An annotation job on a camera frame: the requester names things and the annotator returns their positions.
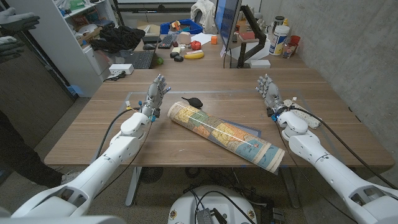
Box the white sneaker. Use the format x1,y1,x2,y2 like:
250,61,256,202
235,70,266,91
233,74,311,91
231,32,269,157
60,170,82,185

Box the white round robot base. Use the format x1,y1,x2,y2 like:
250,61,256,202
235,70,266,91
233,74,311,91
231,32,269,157
167,185,258,224

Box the white jacket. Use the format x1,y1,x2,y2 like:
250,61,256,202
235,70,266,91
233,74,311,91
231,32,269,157
190,0,217,30

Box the person's leg black trousers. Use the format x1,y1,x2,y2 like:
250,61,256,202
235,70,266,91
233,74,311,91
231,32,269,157
0,110,65,189

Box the rolled colourful map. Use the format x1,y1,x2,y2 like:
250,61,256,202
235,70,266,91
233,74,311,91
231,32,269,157
167,101,285,174

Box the black power plug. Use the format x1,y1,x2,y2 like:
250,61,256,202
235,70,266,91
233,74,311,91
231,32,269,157
105,70,127,82

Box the black round fan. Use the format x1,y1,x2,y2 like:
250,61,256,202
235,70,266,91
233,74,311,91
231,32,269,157
139,167,164,184

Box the yellow banana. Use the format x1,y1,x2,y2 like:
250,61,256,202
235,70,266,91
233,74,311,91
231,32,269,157
183,51,205,60

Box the white power strip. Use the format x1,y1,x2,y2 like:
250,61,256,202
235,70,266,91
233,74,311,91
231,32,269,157
108,63,135,76

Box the black laptop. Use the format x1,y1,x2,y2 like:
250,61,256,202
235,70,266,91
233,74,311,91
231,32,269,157
119,30,162,70

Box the computer monitor blue screen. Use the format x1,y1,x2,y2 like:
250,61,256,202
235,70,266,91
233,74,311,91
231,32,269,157
214,0,243,50

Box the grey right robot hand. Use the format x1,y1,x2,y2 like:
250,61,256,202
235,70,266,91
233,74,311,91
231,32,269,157
255,73,289,116

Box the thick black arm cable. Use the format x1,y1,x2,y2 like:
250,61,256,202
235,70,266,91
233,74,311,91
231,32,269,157
289,105,398,190
95,107,142,161

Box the black keyboard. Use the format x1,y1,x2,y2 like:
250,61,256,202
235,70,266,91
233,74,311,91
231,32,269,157
157,33,175,50

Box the white wipes canister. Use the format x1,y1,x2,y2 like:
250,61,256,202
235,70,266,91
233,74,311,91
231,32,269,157
269,25,290,57

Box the beige cup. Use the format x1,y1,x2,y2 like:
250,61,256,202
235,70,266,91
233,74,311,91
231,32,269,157
179,31,192,45

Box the white paper sheet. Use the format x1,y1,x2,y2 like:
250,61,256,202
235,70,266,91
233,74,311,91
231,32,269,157
190,32,215,46

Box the grey metal table leg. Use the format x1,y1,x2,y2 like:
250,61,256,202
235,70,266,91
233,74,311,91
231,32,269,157
279,167,301,208
125,167,142,207

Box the dark wood cabinet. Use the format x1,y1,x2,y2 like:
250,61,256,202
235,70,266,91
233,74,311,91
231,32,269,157
0,30,78,147

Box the black rubber air blower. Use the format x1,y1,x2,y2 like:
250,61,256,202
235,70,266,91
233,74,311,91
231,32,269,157
181,96,203,109

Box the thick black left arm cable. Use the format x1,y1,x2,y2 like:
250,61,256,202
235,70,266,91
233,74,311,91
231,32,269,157
95,107,142,161

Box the person's gloved hand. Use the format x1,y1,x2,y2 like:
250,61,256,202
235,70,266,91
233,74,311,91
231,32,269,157
0,36,25,63
0,7,40,34

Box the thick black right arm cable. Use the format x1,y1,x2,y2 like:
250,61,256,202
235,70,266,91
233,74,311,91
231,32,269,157
289,105,398,190

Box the black crumpled clothing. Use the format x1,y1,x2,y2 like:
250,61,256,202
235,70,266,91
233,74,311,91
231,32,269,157
89,24,146,54

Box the white flat box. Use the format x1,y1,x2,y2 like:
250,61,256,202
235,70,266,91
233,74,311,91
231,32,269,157
249,59,271,69

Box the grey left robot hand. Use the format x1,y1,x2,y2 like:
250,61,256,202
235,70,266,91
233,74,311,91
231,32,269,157
140,73,172,118

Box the white shelf unit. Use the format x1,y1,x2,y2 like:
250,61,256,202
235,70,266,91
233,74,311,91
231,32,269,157
6,0,119,98

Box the blue plastic bin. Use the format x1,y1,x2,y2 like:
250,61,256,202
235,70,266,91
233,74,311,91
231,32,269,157
160,18,203,35

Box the clear glass jar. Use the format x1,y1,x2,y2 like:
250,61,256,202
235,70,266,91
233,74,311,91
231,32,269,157
282,42,296,59

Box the white speckled pen bag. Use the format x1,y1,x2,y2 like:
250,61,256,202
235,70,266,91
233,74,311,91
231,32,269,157
282,98,322,129

